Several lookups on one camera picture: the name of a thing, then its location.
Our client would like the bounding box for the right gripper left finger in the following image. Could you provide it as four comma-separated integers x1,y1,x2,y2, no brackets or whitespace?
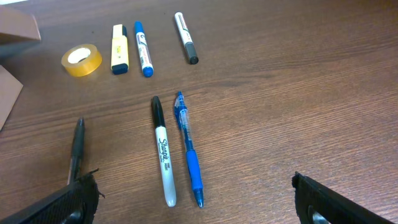
1,170,104,224

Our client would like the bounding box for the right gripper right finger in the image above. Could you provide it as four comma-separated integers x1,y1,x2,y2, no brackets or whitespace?
292,172,393,224

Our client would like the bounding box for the yellow tape roll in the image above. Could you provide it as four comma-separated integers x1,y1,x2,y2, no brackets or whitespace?
61,44,102,77

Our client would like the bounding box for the blue whiteboard marker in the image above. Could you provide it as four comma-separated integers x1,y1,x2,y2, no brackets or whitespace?
134,21,154,78

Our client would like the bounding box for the yellow highlighter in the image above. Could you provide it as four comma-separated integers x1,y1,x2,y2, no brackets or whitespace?
111,24,129,75

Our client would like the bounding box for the brown cardboard box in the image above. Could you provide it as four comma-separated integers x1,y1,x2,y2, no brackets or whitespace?
1,6,41,126

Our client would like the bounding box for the black whiteboard marker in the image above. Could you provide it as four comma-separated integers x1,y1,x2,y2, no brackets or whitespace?
174,12,199,65

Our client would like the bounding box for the black pen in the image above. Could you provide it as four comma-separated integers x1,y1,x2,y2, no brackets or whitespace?
67,118,85,184

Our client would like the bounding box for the black sharpie marker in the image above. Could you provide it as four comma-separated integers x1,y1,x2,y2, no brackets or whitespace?
151,96,177,207

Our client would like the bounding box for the blue gel pen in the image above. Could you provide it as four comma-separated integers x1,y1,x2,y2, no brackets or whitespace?
174,91,204,208

